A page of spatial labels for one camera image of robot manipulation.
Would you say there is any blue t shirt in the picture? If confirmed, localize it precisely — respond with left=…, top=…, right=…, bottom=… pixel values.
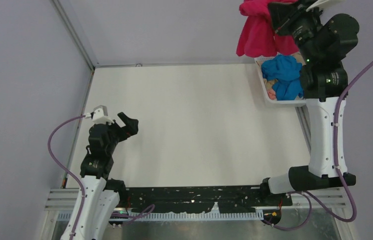
left=261, top=54, right=304, bottom=101

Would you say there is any white plastic basket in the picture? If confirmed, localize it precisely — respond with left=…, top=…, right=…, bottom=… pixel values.
left=254, top=56, right=306, bottom=108

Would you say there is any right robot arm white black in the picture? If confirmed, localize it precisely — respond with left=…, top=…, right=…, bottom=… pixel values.
left=260, top=0, right=360, bottom=206

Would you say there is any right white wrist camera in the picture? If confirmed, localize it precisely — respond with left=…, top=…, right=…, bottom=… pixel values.
left=306, top=0, right=345, bottom=12

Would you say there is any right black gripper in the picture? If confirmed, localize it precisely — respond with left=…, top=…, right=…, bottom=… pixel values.
left=267, top=0, right=324, bottom=64

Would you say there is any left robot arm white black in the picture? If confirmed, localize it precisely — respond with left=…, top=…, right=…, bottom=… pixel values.
left=61, top=109, right=139, bottom=240

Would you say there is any white slotted cable duct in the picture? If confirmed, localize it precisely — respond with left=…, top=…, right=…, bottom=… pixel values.
left=56, top=211, right=267, bottom=222

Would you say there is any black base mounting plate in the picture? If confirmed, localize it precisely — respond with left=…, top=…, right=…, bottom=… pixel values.
left=117, top=185, right=293, bottom=214

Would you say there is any aluminium frame rail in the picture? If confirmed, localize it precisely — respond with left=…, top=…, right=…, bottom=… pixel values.
left=44, top=188, right=350, bottom=211

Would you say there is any beige t shirt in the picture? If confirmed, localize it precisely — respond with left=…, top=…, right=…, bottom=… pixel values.
left=263, top=78, right=278, bottom=92

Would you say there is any salmon pink t shirt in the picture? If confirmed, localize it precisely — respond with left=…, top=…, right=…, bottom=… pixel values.
left=267, top=89, right=277, bottom=101

